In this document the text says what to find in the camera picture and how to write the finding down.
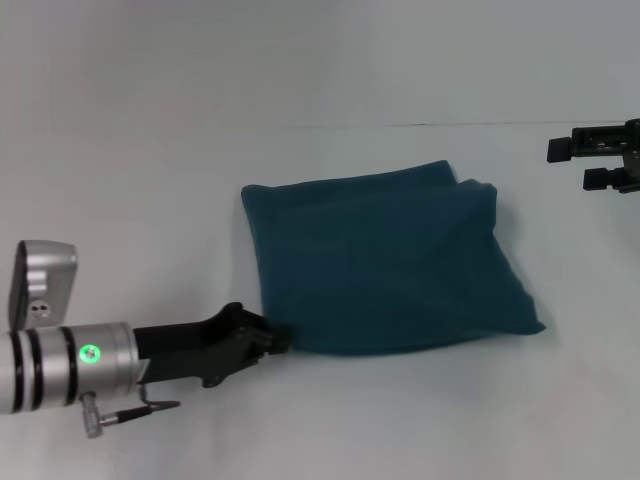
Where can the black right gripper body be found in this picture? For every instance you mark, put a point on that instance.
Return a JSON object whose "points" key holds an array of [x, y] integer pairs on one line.
{"points": [[617, 150]]}

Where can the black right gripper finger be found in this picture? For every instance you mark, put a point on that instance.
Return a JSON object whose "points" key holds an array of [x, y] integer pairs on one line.
{"points": [[600, 179], [560, 150]]}

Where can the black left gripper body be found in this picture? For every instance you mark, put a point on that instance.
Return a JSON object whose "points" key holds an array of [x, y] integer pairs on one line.
{"points": [[200, 350]]}

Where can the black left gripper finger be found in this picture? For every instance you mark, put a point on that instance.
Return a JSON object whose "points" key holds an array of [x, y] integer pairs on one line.
{"points": [[280, 337]]}

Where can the teal blue t-shirt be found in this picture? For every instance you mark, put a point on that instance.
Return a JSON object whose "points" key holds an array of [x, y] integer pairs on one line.
{"points": [[380, 265]]}

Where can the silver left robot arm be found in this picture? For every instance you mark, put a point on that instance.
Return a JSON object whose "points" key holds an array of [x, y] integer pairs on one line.
{"points": [[65, 365]]}

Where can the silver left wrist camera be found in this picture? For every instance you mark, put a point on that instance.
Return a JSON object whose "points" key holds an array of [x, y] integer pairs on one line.
{"points": [[42, 285]]}

